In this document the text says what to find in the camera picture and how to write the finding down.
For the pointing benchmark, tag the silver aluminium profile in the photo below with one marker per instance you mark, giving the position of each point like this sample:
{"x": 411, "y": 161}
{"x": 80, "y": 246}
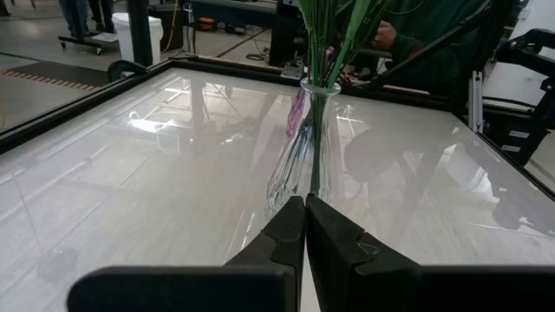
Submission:
{"x": 474, "y": 104}

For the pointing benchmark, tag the black wheeled cart base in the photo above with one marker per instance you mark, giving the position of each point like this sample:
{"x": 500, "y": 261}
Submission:
{"x": 86, "y": 42}

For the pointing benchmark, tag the dark hazard-striped floor mat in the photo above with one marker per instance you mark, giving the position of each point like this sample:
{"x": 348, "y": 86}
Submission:
{"x": 56, "y": 71}

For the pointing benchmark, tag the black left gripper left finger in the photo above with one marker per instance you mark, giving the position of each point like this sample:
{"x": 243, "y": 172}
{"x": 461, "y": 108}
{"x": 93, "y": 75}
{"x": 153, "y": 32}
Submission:
{"x": 195, "y": 290}

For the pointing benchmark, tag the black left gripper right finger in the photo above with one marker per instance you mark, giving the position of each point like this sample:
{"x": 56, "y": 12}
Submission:
{"x": 412, "y": 290}

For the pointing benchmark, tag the black rig strut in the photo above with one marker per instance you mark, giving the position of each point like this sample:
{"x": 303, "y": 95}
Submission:
{"x": 433, "y": 47}

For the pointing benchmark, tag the person's hand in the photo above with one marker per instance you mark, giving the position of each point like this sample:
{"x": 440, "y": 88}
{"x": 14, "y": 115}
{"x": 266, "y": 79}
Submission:
{"x": 383, "y": 37}

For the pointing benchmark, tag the white plastic bucket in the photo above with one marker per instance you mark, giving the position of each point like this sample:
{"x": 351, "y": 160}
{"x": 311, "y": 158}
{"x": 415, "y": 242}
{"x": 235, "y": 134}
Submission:
{"x": 119, "y": 39}

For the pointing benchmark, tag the person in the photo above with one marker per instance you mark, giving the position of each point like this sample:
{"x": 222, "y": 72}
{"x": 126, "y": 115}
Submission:
{"x": 102, "y": 13}
{"x": 73, "y": 13}
{"x": 438, "y": 21}

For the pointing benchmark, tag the pink glass vase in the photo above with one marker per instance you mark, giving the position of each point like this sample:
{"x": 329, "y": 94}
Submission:
{"x": 296, "y": 113}

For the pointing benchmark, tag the black table frame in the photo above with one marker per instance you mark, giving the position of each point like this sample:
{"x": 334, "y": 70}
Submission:
{"x": 65, "y": 116}

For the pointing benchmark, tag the small orange device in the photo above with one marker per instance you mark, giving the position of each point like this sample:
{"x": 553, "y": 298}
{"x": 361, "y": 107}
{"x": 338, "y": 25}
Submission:
{"x": 206, "y": 23}

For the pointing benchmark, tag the black curved frame clamp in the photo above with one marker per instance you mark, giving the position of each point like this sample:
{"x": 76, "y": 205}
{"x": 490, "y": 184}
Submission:
{"x": 112, "y": 69}

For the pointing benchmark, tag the dark workbench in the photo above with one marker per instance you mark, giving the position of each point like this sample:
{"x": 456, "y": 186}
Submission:
{"x": 234, "y": 6}

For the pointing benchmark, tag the grey metal bracket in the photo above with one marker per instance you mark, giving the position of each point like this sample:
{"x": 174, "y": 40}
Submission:
{"x": 292, "y": 71}

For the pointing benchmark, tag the clear glass vase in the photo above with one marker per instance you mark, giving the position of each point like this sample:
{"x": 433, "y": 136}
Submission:
{"x": 303, "y": 164}

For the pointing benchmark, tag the black upright rig post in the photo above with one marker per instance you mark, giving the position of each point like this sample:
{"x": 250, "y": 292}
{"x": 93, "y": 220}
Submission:
{"x": 139, "y": 30}

